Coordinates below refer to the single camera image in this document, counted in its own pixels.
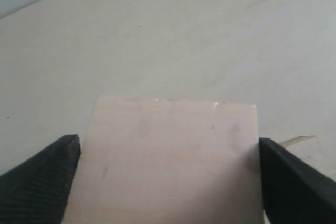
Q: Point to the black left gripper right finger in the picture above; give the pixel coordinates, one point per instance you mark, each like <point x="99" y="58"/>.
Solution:
<point x="293" y="191"/>

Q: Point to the large plain wooden cube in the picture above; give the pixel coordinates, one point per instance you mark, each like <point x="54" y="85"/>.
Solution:
<point x="165" y="161"/>

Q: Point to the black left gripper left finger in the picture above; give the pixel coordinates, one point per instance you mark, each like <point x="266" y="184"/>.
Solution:
<point x="37" y="190"/>

